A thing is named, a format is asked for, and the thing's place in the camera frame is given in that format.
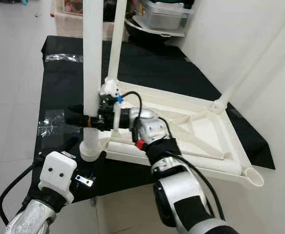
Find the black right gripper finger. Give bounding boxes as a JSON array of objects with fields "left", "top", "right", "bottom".
[{"left": 64, "top": 105, "right": 98, "bottom": 130}]

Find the clear tape strip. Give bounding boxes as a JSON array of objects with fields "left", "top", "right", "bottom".
[{"left": 45, "top": 54, "right": 84, "bottom": 63}]

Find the beige patterned cloth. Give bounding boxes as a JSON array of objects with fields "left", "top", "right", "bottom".
[{"left": 55, "top": 12, "right": 87, "bottom": 39}]

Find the black wok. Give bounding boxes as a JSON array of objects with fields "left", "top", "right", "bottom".
[{"left": 125, "top": 19, "right": 182, "bottom": 47}]

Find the red printed box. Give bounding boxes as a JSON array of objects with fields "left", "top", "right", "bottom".
[{"left": 63, "top": 0, "right": 84, "bottom": 14}]

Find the clear plastic storage box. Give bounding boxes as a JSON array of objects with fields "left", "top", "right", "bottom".
[{"left": 133, "top": 0, "right": 194, "bottom": 36}]

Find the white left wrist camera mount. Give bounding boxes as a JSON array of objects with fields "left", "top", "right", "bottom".
[{"left": 39, "top": 151, "right": 78, "bottom": 203}]

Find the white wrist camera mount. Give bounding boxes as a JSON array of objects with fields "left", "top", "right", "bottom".
[
  {"left": 39, "top": 151, "right": 78, "bottom": 203},
  {"left": 100, "top": 79, "right": 126, "bottom": 132}
]

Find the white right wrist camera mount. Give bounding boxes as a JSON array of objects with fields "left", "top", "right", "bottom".
[{"left": 100, "top": 79, "right": 126, "bottom": 132}]

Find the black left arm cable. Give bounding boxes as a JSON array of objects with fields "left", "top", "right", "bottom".
[{"left": 0, "top": 161, "right": 45, "bottom": 225}]

